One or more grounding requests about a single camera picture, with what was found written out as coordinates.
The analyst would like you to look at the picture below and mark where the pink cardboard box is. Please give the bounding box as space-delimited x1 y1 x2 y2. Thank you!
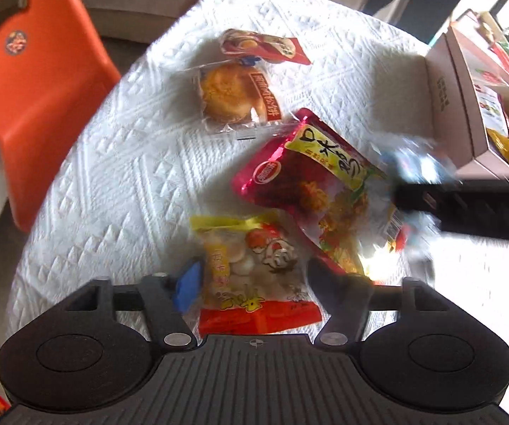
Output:
425 20 509 182

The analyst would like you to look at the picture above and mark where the small red snack packet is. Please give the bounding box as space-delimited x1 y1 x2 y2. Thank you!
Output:
219 29 313 66

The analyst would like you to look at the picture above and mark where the yellow red snack packet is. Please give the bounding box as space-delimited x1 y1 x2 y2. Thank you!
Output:
190 212 324 337

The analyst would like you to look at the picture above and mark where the blue white snack packet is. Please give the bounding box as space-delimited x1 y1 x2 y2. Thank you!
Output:
372 137 459 275

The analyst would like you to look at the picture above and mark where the clear pastry packet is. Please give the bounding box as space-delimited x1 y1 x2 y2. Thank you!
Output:
193 59 284 136

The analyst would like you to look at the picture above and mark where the white textured tablecloth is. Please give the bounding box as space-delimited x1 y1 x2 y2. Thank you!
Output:
6 0 509 410

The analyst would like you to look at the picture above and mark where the orange plastic chair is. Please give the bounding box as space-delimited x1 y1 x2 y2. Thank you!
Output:
0 0 122 234

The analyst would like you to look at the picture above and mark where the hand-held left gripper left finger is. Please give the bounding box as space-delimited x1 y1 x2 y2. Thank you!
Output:
61 259 204 351

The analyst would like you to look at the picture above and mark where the grey sofa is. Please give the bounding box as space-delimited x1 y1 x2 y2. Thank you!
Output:
0 0 248 49

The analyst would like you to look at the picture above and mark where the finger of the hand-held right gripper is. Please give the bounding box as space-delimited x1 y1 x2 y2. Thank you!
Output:
394 179 509 244

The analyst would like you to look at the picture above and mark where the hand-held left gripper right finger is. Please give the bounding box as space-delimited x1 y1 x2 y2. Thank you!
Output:
308 257 453 349

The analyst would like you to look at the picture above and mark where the large red snack bag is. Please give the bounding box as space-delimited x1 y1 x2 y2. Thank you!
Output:
231 108 411 285

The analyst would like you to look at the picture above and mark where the green white packet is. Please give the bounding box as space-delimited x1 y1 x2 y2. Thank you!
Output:
476 84 509 131

